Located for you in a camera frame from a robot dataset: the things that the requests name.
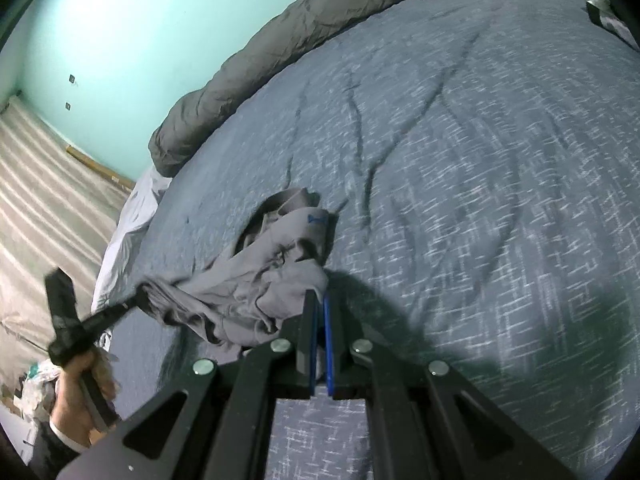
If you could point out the grey shirt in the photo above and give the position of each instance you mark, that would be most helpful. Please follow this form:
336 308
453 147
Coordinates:
240 285

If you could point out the pile of plastic bags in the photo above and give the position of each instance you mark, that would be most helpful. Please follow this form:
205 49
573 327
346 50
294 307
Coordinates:
35 390

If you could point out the white bed sheet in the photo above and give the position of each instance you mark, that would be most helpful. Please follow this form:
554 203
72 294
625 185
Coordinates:
130 230

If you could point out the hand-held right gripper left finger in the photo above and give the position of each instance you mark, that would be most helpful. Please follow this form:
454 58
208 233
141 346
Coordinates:
315 355

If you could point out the blue-grey patterned bed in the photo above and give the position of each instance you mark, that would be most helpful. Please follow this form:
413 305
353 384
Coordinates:
475 185

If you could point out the person's left forearm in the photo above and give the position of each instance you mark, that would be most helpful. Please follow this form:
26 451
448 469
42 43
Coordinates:
50 452

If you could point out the person's left hand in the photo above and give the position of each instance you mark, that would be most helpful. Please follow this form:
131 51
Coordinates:
70 405

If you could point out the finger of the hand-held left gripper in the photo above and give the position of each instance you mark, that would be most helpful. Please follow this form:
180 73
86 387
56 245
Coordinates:
117 310

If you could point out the grey rolled duvet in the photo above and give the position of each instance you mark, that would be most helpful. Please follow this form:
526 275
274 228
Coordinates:
250 70

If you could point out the wooden baseboard strip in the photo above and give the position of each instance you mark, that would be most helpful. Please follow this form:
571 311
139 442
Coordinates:
95 165

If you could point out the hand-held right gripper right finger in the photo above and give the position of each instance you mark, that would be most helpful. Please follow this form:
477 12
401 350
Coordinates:
328 345

